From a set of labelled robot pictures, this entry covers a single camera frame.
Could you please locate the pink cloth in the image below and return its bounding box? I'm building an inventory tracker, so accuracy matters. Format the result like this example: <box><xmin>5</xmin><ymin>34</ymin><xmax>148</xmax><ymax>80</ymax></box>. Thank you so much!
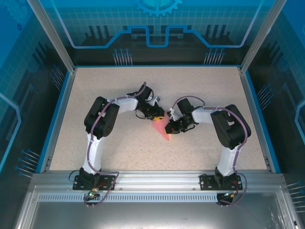
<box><xmin>151</xmin><ymin>114</ymin><xmax>171</xmax><ymax>142</ymax></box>

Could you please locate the steel cabinet tray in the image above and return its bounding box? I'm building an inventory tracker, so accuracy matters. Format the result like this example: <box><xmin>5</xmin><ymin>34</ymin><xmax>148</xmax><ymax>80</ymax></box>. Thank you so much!
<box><xmin>14</xmin><ymin>186</ymin><xmax>301</xmax><ymax>229</ymax></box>

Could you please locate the blue printed gear panel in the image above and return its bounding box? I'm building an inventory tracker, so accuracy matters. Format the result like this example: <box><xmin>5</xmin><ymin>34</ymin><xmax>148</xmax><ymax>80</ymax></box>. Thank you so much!
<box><xmin>28</xmin><ymin>0</ymin><xmax>278</xmax><ymax>67</ymax></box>

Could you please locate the blue printed side panel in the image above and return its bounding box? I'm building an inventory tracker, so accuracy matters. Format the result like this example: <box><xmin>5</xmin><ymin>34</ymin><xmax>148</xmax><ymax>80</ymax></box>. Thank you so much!
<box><xmin>0</xmin><ymin>0</ymin><xmax>72</xmax><ymax>229</ymax></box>
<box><xmin>245</xmin><ymin>0</ymin><xmax>305</xmax><ymax>229</ymax></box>

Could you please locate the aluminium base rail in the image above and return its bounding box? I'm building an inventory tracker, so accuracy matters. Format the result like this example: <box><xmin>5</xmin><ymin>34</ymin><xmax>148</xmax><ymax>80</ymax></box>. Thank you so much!
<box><xmin>30</xmin><ymin>170</ymin><xmax>285</xmax><ymax>192</ymax></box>

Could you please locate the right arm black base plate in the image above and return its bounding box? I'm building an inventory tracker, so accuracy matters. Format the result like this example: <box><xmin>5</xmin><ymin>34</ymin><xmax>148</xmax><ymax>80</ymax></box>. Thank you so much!
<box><xmin>199</xmin><ymin>174</ymin><xmax>243</xmax><ymax>191</ymax></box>

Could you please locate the aluminium table side rail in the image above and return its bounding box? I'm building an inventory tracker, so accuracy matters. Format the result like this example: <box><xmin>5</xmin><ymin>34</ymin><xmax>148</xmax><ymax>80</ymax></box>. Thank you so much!
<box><xmin>39</xmin><ymin>69</ymin><xmax>77</xmax><ymax>174</ymax></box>
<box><xmin>238</xmin><ymin>68</ymin><xmax>275</xmax><ymax>174</ymax></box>

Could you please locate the slotted metal cable duct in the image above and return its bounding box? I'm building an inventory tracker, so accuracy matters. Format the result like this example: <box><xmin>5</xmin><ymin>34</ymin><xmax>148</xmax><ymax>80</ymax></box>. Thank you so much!
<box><xmin>38</xmin><ymin>194</ymin><xmax>221</xmax><ymax>203</ymax></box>

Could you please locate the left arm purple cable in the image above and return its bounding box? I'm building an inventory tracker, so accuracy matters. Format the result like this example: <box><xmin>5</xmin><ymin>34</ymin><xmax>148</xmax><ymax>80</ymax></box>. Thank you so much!
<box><xmin>83</xmin><ymin>82</ymin><xmax>120</xmax><ymax>208</ymax></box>

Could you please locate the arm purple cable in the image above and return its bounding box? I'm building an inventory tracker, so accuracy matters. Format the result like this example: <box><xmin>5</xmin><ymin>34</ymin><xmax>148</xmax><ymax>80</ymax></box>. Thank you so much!
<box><xmin>83</xmin><ymin>82</ymin><xmax>120</xmax><ymax>208</ymax></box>
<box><xmin>171</xmin><ymin>95</ymin><xmax>249</xmax><ymax>207</ymax></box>

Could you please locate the cable connector with green light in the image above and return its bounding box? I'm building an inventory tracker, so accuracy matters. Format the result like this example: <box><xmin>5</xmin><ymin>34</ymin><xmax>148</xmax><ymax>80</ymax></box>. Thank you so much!
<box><xmin>223</xmin><ymin>190</ymin><xmax>239</xmax><ymax>199</ymax></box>
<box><xmin>87</xmin><ymin>188</ymin><xmax>100</xmax><ymax>199</ymax></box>

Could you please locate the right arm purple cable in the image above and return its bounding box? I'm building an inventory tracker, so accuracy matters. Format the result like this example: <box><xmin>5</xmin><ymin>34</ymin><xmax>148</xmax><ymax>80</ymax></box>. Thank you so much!
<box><xmin>171</xmin><ymin>95</ymin><xmax>249</xmax><ymax>207</ymax></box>

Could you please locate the thin black wire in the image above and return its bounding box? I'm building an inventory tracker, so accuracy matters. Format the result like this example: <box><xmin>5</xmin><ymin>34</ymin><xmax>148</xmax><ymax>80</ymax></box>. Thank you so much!
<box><xmin>68</xmin><ymin>169</ymin><xmax>81</xmax><ymax>184</ymax></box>

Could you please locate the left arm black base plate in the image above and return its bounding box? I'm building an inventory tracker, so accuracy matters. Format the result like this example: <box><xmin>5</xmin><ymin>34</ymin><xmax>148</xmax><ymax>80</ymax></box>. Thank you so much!
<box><xmin>72</xmin><ymin>175</ymin><xmax>116</xmax><ymax>191</ymax></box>

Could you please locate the right aluminium frame post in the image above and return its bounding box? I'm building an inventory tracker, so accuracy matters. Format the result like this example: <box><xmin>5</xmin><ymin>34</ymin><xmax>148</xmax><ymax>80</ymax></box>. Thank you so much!
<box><xmin>239</xmin><ymin>0</ymin><xmax>286</xmax><ymax>74</ymax></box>

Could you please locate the aluminium frame post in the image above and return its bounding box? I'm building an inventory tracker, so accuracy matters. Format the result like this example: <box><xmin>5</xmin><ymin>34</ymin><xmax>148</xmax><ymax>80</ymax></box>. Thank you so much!
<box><xmin>26</xmin><ymin>0</ymin><xmax>77</xmax><ymax>73</ymax></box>
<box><xmin>239</xmin><ymin>0</ymin><xmax>286</xmax><ymax>74</ymax></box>

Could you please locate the left aluminium frame post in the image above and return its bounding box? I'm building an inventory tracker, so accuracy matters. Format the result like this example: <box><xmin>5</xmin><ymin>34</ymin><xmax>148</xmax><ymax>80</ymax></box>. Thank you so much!
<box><xmin>26</xmin><ymin>0</ymin><xmax>77</xmax><ymax>73</ymax></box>

